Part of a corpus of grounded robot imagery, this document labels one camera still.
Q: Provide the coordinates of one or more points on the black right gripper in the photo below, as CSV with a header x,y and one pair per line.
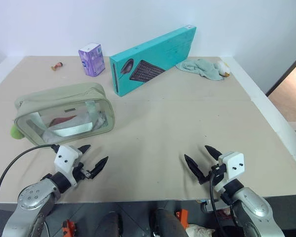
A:
x,y
218,172

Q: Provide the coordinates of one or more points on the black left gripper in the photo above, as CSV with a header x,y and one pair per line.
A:
x,y
81,172

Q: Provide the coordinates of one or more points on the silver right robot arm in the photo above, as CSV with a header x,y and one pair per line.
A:
x,y
251,205

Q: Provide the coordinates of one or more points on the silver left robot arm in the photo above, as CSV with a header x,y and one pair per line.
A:
x,y
32,197

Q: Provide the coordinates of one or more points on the beige transparent zippered pouch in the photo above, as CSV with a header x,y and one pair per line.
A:
x,y
64,98

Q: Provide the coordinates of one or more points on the orange plastic part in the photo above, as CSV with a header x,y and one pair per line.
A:
x,y
182,217
69,227

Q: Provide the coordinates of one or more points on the dark rounded shape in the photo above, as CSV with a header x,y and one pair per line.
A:
x,y
166,222
111,224

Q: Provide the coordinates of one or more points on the white crumpled cloth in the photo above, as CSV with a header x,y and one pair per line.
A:
x,y
199,230

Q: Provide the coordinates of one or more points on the green round toy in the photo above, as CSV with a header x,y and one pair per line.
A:
x,y
14,133

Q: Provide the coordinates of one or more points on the light green towel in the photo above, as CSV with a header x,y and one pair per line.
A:
x,y
199,66

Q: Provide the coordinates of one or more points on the white plush duck toy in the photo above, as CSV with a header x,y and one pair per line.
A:
x,y
222,67

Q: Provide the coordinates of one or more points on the small wooden stamp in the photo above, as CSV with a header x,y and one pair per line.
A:
x,y
56,66

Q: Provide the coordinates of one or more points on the purple tissue pack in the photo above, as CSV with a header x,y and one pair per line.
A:
x,y
91,59

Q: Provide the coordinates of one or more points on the teal keyboard box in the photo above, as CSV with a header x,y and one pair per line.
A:
x,y
162,49

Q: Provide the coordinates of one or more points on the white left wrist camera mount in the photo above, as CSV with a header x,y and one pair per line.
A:
x,y
65,158

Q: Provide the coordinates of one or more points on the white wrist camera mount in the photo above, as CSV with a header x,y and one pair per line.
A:
x,y
65,158
234,165

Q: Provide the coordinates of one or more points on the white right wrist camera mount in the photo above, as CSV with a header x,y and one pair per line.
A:
x,y
234,165

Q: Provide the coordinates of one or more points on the grey metal bracket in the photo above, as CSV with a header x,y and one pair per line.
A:
x,y
208,206

